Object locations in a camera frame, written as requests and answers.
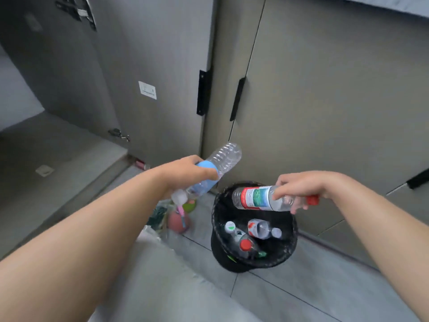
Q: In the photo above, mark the person's left hand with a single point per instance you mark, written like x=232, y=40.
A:
x=181, y=176

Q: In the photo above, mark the person's right hand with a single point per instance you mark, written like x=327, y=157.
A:
x=308, y=184

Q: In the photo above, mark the person's right fingers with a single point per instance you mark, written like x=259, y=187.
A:
x=285, y=187

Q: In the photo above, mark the person's left thumb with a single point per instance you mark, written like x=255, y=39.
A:
x=207, y=175

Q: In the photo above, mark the blue label plastic bottle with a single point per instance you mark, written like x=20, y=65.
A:
x=224, y=157

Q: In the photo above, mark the red cap clear plastic bottle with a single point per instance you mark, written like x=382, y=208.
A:
x=254, y=197

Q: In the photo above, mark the person's left forearm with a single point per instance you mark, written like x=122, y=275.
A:
x=83, y=238

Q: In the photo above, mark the person's right forearm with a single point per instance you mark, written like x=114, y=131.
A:
x=385, y=224

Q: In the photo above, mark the green plastic item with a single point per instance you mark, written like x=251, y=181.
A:
x=190, y=206

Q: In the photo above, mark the red label white cap bottle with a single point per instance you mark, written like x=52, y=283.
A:
x=259, y=228

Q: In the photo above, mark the pink round toy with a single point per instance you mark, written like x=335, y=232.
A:
x=177, y=221

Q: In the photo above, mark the clear plastic bag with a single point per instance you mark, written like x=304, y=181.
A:
x=159, y=216

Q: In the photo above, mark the black trash bin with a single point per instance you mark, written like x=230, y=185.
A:
x=221, y=238

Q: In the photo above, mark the small red object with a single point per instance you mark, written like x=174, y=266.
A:
x=142, y=164

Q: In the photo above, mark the dark bottle with red cap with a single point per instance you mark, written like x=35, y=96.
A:
x=249, y=248

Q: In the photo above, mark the metal door stopper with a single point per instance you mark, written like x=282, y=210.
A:
x=118, y=133

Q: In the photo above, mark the wide grey cabinet door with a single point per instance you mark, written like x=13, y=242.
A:
x=335, y=97

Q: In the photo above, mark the white sticker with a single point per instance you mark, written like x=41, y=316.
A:
x=147, y=90

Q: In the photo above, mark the narrow grey cabinet door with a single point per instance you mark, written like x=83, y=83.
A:
x=231, y=46

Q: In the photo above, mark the large grey door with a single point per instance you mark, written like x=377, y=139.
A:
x=134, y=46

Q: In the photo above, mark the square floor drain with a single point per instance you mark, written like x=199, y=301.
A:
x=44, y=170

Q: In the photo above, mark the black door hinge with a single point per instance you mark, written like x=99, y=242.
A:
x=83, y=11

